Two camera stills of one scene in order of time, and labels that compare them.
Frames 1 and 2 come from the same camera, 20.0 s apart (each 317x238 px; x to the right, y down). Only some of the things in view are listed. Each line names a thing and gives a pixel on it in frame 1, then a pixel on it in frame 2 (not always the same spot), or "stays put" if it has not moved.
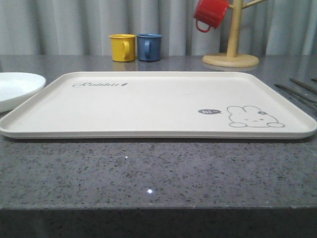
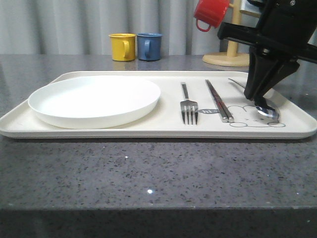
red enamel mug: x=211 y=12 stays put
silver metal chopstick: x=303 y=84 to x=223 y=115
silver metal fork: x=296 y=92 to x=189 y=105
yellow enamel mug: x=123 y=47 stays put
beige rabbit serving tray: x=159 y=105 stays put
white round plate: x=16 y=88 to x=94 y=102
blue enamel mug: x=149 y=46 stays put
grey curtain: x=51 y=28 stays put
